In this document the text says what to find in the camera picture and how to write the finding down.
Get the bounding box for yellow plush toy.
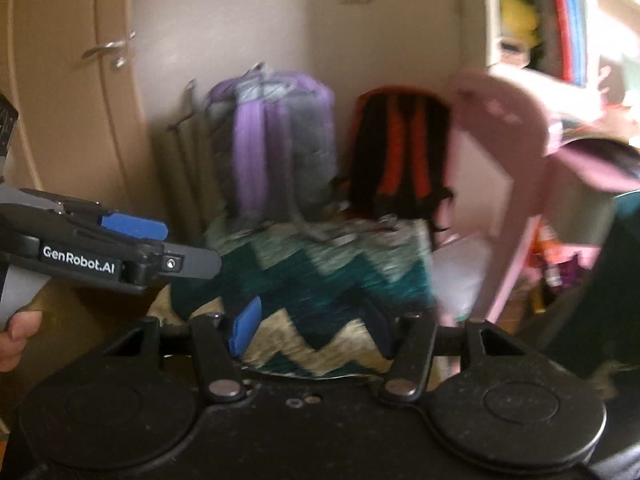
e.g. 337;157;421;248
500;0;543;50

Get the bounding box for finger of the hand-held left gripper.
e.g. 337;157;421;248
125;241;222;287
60;200;169;242

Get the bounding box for folded metal frame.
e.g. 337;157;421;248
157;79;211;241

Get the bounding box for person's left hand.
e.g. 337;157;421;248
0;310;44;373

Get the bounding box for white bookshelf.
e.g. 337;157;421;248
480;0;640;92

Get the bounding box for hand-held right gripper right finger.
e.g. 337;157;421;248
362;297;526;403

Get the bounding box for red black backpack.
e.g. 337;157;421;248
334;87;456;233

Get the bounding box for metal door handle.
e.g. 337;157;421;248
82;31;137;69

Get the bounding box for cream door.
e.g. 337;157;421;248
0;0;148;201

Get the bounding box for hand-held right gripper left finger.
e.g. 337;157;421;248
107;296;262;403

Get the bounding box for purple grey backpack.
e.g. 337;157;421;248
205;62;337;238

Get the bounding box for teal white zigzag quilt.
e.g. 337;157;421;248
150;215;441;378

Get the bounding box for row of books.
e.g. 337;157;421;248
520;0;589;87

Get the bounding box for pink desk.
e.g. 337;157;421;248
442;69;640;326

